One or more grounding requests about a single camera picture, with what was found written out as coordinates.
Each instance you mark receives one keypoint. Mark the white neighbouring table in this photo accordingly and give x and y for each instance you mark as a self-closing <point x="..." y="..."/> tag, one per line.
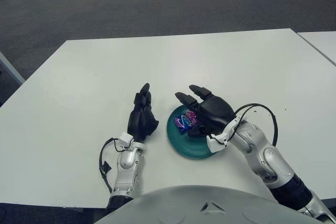
<point x="320" y="43"/>

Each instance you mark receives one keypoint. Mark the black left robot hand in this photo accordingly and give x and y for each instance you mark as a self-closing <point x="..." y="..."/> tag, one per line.
<point x="140" y="121"/>

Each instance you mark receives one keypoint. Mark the grey desk edge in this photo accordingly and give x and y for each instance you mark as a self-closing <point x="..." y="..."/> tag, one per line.
<point x="10" y="69"/>

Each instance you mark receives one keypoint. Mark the teal ribbed plate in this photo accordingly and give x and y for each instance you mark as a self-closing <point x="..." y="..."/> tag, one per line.
<point x="173" y="137"/>

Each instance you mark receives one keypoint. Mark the grey robot torso shell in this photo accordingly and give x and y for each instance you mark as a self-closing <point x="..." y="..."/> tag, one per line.
<point x="183" y="208"/>

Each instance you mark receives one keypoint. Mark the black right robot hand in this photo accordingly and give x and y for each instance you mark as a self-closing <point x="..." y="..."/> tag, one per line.
<point x="215" y="111"/>

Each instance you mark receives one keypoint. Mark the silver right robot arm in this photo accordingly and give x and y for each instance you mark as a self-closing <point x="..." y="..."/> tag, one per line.
<point x="262" y="155"/>

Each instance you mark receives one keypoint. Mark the blue purple gum pack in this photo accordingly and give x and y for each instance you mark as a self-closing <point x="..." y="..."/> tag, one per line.
<point x="185" y="123"/>

